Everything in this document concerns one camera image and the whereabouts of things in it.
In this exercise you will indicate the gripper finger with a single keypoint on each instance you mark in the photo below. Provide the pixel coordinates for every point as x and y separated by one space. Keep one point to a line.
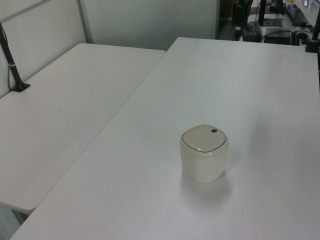
236 32
239 32

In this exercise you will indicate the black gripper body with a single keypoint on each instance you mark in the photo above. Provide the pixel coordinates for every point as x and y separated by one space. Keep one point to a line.
239 15

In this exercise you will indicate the cream lidded trash bin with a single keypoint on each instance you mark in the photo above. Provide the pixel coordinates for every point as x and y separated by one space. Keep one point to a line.
203 160

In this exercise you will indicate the black equipment case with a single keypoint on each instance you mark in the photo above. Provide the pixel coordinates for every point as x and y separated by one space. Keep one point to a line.
252 32

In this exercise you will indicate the black vertical pole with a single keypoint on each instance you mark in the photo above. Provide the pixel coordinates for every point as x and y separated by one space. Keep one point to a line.
261 11

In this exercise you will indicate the black folded tripod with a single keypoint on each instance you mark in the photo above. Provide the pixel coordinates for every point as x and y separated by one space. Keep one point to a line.
297 15

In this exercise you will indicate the white side table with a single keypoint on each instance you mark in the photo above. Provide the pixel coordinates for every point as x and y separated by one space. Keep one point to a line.
60 112

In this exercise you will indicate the black pole with clamp base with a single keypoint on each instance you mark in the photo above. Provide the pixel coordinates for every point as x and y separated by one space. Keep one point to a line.
11 65

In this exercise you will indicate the black camera stand with clamp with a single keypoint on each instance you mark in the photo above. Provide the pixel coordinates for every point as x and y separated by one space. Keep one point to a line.
315 32

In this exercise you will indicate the grey metal partition post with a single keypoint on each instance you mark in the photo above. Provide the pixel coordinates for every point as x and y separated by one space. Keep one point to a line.
86 20

